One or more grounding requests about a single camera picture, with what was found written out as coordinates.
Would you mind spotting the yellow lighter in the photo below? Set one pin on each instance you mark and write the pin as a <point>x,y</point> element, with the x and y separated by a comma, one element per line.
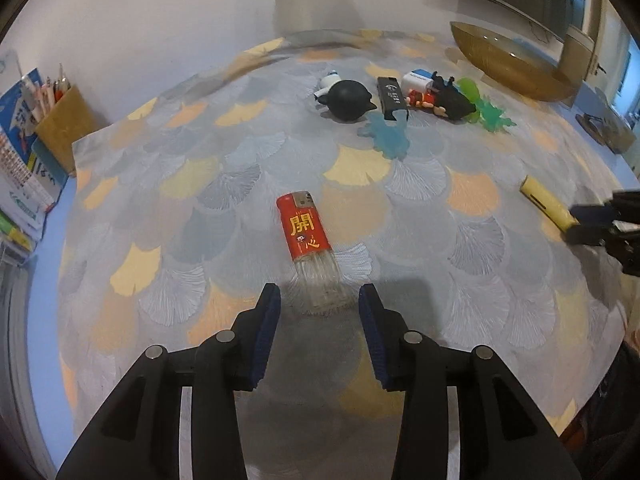
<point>542,199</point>

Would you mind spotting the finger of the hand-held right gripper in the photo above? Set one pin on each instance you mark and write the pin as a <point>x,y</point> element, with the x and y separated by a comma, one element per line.
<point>590,214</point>
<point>600,237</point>

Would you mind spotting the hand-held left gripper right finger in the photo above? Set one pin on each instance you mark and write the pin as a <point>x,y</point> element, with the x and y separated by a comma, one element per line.
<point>372,340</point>

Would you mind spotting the black round toy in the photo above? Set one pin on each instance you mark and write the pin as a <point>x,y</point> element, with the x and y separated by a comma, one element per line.
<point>347,101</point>

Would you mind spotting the stack of booklets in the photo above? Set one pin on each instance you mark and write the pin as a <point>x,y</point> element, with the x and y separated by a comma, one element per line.
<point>20,170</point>

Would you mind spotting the brown paper pen holder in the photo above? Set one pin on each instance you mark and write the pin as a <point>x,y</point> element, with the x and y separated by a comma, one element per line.
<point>65,130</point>

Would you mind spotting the amber glass bowl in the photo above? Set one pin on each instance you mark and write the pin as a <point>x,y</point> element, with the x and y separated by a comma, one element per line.
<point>510,67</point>

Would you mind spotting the fan-patterned tablecloth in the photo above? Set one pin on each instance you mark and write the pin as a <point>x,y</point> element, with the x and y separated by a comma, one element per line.
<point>200,260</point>

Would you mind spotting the tan box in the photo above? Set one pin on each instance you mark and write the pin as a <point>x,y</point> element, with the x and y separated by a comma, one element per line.
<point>580,55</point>

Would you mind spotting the red lighter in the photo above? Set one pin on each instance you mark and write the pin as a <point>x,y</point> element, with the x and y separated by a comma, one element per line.
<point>302,230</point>

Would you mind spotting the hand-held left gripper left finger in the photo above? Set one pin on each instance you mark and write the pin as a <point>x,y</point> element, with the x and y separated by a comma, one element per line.
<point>267,330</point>

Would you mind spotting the teal green sticky toy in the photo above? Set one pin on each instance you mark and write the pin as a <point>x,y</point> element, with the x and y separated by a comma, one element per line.
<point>492,117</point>

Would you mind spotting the white lighter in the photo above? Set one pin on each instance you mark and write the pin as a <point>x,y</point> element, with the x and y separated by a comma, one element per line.
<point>415,85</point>

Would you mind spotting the black spiky toy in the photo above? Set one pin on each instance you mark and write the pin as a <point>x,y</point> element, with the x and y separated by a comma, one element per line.
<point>455,102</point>

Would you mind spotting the bunch of pens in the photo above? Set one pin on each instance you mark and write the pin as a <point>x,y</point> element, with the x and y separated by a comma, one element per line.
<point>52,87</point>

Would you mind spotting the panda figure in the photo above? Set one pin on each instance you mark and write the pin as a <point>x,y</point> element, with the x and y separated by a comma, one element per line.
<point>330,81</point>

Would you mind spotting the blue sticky toy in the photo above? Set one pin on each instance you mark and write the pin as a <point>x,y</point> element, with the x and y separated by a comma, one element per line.
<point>390,137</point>

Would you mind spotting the black lighter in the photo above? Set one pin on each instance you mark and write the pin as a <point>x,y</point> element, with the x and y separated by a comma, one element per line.
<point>391,97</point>

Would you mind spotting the red figure toy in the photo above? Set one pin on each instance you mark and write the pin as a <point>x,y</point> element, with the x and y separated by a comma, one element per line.
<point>420,97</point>

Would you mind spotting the person's dark jeans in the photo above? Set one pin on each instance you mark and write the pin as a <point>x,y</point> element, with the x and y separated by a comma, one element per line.
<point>610,420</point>

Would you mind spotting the light green sticky toy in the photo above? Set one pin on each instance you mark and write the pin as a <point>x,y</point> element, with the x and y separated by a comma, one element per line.
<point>470,89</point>

